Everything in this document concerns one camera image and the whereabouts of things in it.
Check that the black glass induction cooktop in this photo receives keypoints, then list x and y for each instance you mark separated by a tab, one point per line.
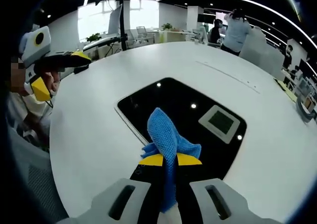
173	97

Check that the black stand pole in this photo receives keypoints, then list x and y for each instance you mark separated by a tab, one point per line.
122	23

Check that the cluttered desk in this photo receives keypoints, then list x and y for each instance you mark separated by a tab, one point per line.
305	85

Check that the grey covered chair back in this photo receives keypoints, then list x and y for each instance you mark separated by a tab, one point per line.
265	55

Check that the white desk with yellow panel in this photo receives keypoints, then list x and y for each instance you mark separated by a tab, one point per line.
173	37

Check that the black round device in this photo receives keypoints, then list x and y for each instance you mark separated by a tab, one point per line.
81	70

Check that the person's right hand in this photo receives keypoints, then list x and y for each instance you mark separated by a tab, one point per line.
169	216

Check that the grey monitor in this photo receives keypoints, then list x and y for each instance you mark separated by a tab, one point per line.
114	20

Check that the black monitor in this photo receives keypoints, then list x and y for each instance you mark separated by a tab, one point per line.
303	65

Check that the yellow cloth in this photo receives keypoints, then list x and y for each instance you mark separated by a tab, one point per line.
287	90

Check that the grey mesh office chair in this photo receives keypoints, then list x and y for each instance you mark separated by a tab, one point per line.
34	182

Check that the person's left hand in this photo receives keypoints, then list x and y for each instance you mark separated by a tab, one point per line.
52	81

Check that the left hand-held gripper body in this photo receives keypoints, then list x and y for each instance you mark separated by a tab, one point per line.
29	50

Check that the white office chair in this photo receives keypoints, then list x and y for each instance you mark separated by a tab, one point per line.
130	38
142	32

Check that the blue cleaning cloth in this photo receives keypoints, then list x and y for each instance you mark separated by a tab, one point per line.
162	134

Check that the green potted plant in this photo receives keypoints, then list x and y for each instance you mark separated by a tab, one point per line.
94	37
167	26

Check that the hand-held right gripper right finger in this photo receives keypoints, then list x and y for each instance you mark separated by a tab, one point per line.
237	209

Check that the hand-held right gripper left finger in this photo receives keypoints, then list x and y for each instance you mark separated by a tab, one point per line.
99	209

